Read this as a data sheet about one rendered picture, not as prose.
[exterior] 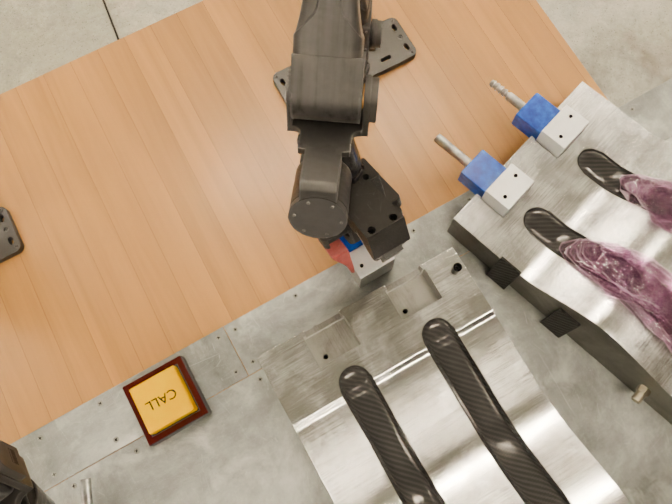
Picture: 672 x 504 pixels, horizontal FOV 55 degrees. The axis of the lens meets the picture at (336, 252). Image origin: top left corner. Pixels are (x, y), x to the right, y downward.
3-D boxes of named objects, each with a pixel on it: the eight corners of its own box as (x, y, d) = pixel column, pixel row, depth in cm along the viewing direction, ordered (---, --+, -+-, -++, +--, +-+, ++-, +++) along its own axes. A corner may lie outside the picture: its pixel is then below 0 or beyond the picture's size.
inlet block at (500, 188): (421, 158, 86) (426, 141, 80) (446, 133, 87) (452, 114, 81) (498, 223, 83) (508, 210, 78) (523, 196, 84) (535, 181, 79)
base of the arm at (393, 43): (424, 23, 85) (398, -17, 87) (289, 89, 83) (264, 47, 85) (418, 57, 93) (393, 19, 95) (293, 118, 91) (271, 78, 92)
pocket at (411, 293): (380, 292, 79) (382, 286, 75) (418, 271, 79) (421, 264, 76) (400, 325, 78) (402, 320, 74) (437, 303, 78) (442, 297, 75)
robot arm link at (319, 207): (365, 242, 64) (374, 150, 54) (278, 235, 64) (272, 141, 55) (371, 161, 71) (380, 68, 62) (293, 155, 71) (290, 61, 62)
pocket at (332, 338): (302, 336, 77) (300, 332, 74) (341, 314, 78) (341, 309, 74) (321, 370, 76) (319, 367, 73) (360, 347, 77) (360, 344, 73)
